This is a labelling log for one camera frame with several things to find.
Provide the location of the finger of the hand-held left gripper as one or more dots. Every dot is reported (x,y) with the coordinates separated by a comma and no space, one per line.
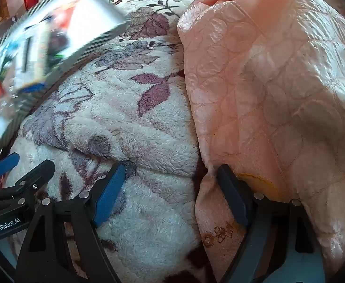
(5,163)
(37,175)

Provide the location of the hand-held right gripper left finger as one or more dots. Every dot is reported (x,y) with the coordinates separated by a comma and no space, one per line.
(109,196)

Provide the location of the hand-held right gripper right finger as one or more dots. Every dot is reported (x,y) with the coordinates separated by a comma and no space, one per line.
(234,196)

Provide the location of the blue cracker packet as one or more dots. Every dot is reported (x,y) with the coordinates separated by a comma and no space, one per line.
(32,64)

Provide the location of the striped white paper tray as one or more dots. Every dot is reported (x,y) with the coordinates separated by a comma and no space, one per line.
(100,8)

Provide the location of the floral fleece blanket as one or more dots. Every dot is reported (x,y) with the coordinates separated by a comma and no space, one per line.
(149,141)

